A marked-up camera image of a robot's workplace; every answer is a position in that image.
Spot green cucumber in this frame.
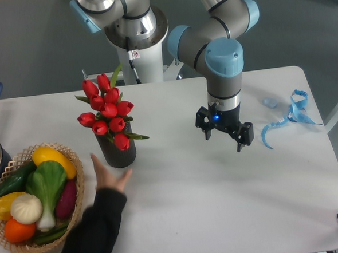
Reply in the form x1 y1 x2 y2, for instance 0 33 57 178
0 161 37 197

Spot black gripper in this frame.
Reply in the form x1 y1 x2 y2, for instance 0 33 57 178
195 104 254 152

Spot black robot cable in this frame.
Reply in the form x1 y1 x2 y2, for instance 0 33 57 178
124 35 142 85

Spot small pale blue cap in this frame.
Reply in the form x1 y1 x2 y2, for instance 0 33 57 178
262 97 278 109

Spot orange fruit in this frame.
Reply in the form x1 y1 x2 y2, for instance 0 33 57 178
4 218 36 243

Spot green bok choy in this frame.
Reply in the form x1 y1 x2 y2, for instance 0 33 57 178
26 161 67 232

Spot dark ribbed cylindrical vase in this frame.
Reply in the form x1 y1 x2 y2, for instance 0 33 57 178
95 123 137 168

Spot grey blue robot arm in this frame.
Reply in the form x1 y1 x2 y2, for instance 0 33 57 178
70 0 260 148

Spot black sleeved forearm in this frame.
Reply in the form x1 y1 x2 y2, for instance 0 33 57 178
61 188 127 253

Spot red tulip bouquet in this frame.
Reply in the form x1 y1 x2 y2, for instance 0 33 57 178
76 65 149 151

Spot yellow bell pepper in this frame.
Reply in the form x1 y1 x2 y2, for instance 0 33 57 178
0 192 25 221

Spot person's bare hand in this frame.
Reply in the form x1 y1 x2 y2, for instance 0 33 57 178
91 153 133 193

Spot dark green bean pods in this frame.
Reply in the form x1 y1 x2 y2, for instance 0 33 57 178
33 222 69 246

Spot woven bamboo basket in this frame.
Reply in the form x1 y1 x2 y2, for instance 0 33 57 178
0 143 84 253

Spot blue ribbon strip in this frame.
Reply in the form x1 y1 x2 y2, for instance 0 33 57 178
261 89 322 149

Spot white steamed bun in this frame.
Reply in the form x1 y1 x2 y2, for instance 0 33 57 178
10 193 43 225

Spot purple sweet potato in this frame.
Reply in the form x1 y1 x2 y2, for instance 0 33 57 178
55 180 77 219

